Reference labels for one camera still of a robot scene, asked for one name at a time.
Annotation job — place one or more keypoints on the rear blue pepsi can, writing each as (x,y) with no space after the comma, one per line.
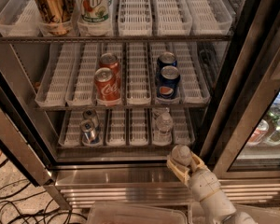
(166,58)

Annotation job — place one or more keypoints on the bottom shelf tray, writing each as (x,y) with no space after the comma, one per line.
(138,127)

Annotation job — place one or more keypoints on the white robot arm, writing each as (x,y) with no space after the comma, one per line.
(217,210)

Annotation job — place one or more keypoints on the rear silver blue can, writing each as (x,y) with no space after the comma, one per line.
(91,115)

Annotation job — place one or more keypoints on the clear plastic bin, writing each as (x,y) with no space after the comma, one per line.
(264,213)
(122,213)

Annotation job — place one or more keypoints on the front silver blue can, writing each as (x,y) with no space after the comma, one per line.
(90,136)

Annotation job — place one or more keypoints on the red can behind glass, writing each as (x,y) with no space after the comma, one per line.
(259,133)

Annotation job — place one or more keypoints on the top shelf tray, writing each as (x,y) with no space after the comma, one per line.
(135,17)

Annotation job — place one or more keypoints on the gold tall can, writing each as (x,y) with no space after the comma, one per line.
(54,13)

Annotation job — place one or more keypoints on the red cola can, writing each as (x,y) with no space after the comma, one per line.
(106,85)
(111,61)

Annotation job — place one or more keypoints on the rear red cola can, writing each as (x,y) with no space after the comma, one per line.
(111,61)

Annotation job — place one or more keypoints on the left clear plastic bin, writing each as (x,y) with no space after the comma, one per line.
(122,213)

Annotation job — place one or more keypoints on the blue pepsi can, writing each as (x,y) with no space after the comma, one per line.
(166,58)
(168,82)

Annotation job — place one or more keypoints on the stainless steel fridge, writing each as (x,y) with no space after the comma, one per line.
(228,58)

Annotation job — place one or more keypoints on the white 7up can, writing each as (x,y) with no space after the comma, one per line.
(94,11)

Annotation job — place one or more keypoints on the clear water bottle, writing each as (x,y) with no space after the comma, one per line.
(158,111)
(182,155)
(162,134)

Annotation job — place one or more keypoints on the shelf tray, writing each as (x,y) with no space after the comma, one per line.
(135,17)
(138,127)
(137,83)

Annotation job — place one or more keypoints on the silver blue can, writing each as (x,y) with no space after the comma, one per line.
(90,136)
(91,115)

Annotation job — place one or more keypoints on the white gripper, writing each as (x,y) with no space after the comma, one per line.
(203,183)

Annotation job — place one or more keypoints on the middle shelf tray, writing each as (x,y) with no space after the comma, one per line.
(137,83)

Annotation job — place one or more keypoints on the front blue pepsi can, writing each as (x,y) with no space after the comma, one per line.
(168,82)

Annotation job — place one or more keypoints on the front red cola can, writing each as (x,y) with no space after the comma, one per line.
(106,85)

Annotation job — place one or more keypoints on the right clear plastic bin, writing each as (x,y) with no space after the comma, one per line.
(264,213)

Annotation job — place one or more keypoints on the green bottle behind glass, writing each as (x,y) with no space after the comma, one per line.
(273,119)

